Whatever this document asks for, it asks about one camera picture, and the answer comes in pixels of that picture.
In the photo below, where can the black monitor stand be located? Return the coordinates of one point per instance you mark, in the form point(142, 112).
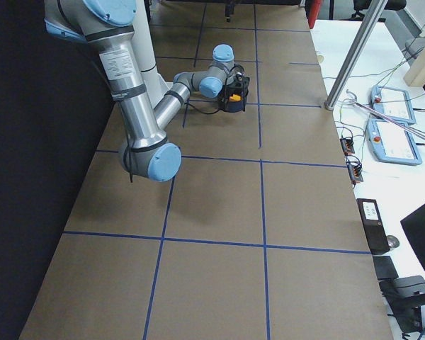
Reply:
point(406, 298)

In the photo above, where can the orange connector board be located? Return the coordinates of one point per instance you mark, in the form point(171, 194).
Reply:
point(354, 167)
point(347, 145)

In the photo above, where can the lower teach pendant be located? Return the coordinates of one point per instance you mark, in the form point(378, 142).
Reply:
point(392, 144)

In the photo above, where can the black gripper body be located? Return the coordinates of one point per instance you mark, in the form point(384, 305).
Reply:
point(245, 93)

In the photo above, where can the lower orange connector board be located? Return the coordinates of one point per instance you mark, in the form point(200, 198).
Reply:
point(354, 167)

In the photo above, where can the dark blue saucepan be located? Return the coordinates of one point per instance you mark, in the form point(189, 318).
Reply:
point(234, 107)

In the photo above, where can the teach pendant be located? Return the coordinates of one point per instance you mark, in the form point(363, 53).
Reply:
point(392, 144)
point(392, 102)

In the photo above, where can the aluminium frame post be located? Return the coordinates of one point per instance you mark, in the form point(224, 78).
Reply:
point(359, 42)

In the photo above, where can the small metal round knob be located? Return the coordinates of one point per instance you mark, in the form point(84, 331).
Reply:
point(393, 242)

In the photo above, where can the yellow plastic corn cob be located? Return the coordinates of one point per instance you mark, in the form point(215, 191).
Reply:
point(235, 98)

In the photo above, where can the upper teach pendant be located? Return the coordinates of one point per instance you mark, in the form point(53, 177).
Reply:
point(392, 102)

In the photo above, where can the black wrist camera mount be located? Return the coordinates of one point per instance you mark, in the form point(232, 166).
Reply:
point(241, 84)

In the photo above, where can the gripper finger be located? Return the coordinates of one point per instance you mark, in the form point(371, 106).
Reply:
point(228, 12)

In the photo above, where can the white column with base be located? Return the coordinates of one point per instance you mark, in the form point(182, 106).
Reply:
point(144, 54)

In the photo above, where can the upper orange connector board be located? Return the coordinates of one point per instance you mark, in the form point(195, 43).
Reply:
point(347, 145)

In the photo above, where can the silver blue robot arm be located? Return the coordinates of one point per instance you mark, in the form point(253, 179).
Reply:
point(119, 32)

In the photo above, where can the black box with label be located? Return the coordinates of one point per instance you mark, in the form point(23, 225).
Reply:
point(373, 226)

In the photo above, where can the metal rod with hook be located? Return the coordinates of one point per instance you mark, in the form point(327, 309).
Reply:
point(352, 99)

